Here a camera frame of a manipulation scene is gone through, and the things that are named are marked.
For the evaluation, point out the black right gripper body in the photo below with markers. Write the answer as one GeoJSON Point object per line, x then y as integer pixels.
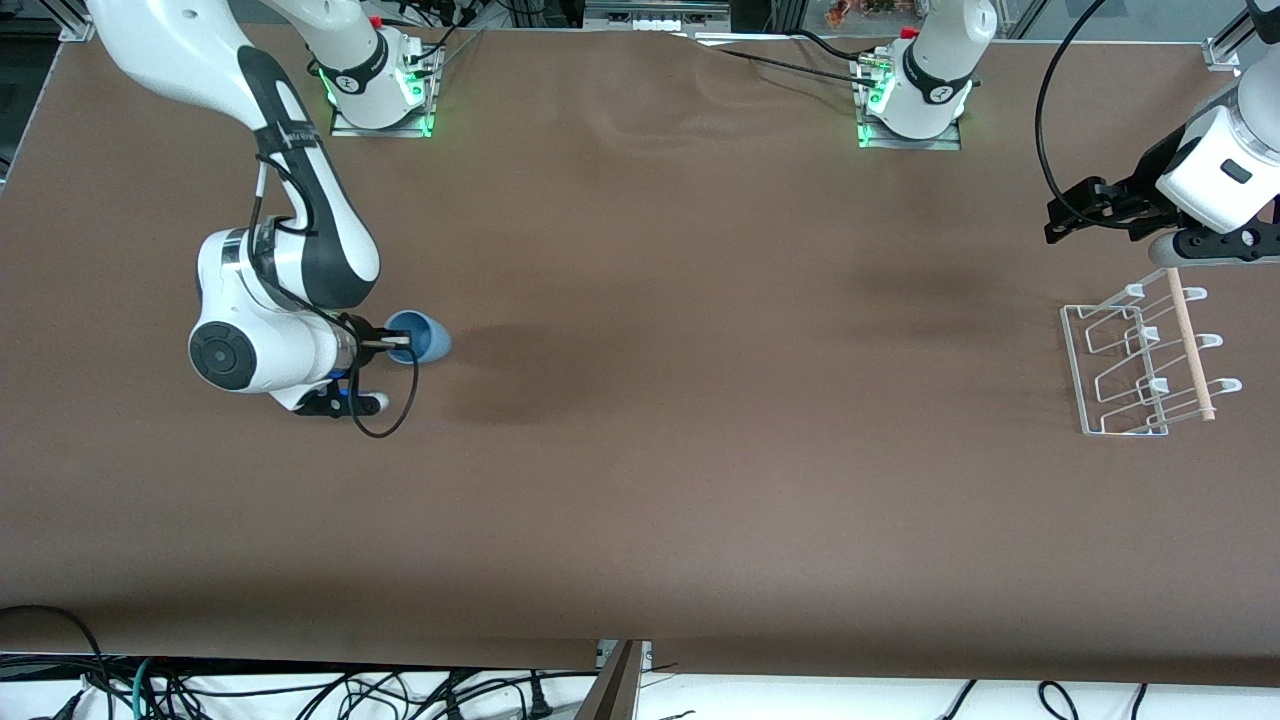
{"type": "Point", "coordinates": [362, 332]}

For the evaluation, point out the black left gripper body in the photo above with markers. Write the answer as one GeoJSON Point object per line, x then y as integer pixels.
{"type": "Point", "coordinates": [1153, 168]}

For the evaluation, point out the blue plastic cup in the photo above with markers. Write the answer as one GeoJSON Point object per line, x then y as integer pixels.
{"type": "Point", "coordinates": [435, 345]}

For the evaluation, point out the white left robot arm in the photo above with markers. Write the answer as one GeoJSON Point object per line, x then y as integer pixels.
{"type": "Point", "coordinates": [935, 60]}

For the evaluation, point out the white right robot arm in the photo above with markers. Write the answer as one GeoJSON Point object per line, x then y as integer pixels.
{"type": "Point", "coordinates": [240, 350]}

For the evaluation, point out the wooden rack rod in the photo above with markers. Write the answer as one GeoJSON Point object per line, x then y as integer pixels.
{"type": "Point", "coordinates": [1190, 345]}

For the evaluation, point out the aluminium corner extrusion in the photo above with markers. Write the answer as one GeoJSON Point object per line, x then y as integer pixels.
{"type": "Point", "coordinates": [75, 28]}
{"type": "Point", "coordinates": [1228, 45]}

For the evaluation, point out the white power strip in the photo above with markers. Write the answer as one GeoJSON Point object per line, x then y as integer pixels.
{"type": "Point", "coordinates": [655, 23]}

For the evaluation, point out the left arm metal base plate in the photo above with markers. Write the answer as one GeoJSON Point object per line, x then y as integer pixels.
{"type": "Point", "coordinates": [945, 143]}

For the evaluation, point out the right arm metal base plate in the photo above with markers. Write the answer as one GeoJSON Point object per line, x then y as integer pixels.
{"type": "Point", "coordinates": [345, 128]}

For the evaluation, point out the aluminium frame profile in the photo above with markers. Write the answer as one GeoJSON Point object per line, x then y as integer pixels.
{"type": "Point", "coordinates": [615, 685]}

